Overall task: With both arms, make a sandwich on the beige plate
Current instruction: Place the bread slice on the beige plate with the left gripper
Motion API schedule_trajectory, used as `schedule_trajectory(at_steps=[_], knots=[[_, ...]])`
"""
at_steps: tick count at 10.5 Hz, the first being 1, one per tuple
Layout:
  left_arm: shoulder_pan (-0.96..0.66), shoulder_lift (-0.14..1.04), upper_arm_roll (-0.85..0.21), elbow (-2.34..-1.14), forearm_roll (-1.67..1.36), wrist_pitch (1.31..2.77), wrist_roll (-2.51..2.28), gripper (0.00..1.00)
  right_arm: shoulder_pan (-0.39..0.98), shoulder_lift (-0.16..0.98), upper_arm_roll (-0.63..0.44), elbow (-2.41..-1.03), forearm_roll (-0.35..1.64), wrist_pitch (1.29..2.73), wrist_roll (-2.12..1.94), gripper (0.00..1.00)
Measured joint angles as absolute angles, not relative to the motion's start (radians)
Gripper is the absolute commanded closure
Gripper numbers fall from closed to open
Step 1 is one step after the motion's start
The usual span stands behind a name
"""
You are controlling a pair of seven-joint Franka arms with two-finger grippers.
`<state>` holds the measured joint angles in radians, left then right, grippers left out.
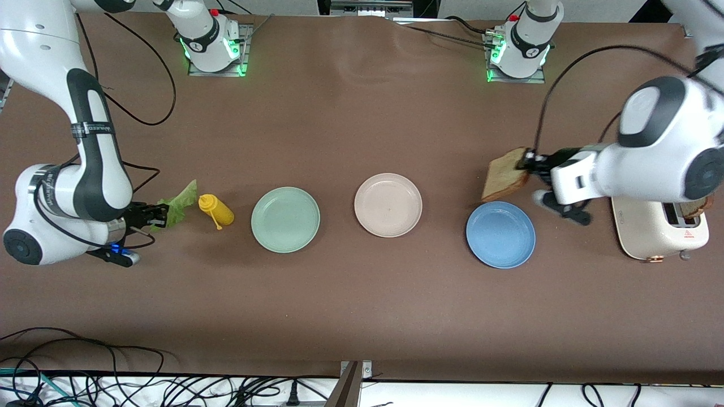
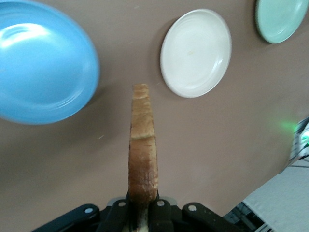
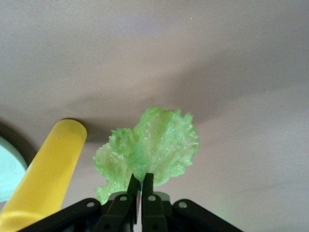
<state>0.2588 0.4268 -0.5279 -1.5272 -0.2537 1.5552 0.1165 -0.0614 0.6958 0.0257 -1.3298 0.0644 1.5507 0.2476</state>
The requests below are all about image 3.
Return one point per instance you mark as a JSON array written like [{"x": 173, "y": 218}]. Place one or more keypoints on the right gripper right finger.
[{"x": 154, "y": 215}]

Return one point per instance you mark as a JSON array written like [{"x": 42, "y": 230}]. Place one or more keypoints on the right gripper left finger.
[{"x": 116, "y": 215}]

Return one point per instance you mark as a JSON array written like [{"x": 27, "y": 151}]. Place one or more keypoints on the mint green plate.
[{"x": 9, "y": 169}]

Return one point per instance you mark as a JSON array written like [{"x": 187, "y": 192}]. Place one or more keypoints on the yellow mustard squeeze bottle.
[{"x": 53, "y": 169}]

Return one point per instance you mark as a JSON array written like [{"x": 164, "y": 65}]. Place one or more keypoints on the green lettuce leaf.
[{"x": 164, "y": 149}]

